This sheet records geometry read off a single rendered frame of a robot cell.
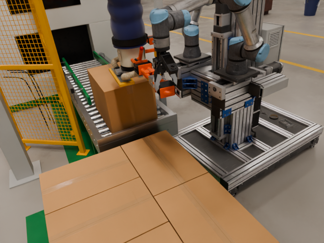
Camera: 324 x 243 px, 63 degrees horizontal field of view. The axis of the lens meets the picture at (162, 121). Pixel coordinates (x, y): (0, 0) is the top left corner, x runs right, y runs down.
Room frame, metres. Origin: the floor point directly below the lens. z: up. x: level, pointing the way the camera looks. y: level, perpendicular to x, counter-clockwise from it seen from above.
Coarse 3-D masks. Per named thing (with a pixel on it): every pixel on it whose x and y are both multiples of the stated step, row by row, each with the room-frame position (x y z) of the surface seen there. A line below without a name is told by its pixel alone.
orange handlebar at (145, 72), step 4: (152, 48) 1.85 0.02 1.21; (148, 52) 1.83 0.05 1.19; (132, 60) 1.64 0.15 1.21; (148, 68) 1.46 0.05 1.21; (152, 68) 1.44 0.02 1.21; (144, 72) 1.40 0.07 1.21; (148, 72) 1.39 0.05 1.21; (152, 72) 1.40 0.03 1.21; (144, 76) 1.40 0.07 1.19; (164, 92) 1.13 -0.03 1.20; (168, 92) 1.13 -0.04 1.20; (172, 92) 1.13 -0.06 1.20
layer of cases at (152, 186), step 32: (96, 160) 1.51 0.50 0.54; (128, 160) 1.47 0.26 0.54; (160, 160) 1.44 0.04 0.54; (192, 160) 1.40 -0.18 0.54; (64, 192) 1.22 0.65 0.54; (96, 192) 1.19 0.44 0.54; (128, 192) 1.16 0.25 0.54; (160, 192) 1.14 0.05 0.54; (192, 192) 1.11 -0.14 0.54; (224, 192) 1.09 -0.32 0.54; (64, 224) 0.97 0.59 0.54; (96, 224) 0.95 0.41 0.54; (128, 224) 0.93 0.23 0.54; (160, 224) 0.91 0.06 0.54; (192, 224) 0.89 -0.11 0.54; (224, 224) 0.88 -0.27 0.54; (256, 224) 0.86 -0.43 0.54
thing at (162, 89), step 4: (160, 84) 1.18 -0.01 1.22; (164, 84) 1.18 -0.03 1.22; (168, 84) 1.18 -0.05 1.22; (172, 84) 1.17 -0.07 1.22; (160, 88) 1.15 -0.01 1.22; (164, 88) 1.14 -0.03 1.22; (168, 88) 1.15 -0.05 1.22; (172, 88) 1.15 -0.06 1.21; (156, 92) 1.21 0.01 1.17; (160, 92) 1.13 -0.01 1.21; (164, 96) 1.14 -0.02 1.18; (168, 96) 1.15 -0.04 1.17
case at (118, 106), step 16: (96, 80) 2.03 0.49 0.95; (112, 80) 1.99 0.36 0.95; (144, 80) 1.93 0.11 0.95; (96, 96) 2.14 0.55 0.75; (112, 96) 1.80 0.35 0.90; (128, 96) 1.85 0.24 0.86; (144, 96) 1.90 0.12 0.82; (112, 112) 1.79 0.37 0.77; (128, 112) 1.84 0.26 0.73; (144, 112) 1.89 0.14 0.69; (112, 128) 1.78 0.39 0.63
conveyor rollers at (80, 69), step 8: (72, 64) 3.77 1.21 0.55; (80, 64) 3.74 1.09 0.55; (88, 64) 3.76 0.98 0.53; (96, 64) 3.71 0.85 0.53; (80, 72) 3.44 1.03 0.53; (72, 80) 3.14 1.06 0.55; (80, 80) 3.11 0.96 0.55; (88, 80) 3.12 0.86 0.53; (88, 88) 2.85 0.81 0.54; (80, 96) 2.64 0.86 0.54; (88, 104) 2.41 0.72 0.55; (88, 112) 2.24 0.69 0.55; (96, 112) 2.24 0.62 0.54; (160, 112) 2.12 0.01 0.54; (96, 120) 2.08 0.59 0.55; (104, 128) 1.92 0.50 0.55
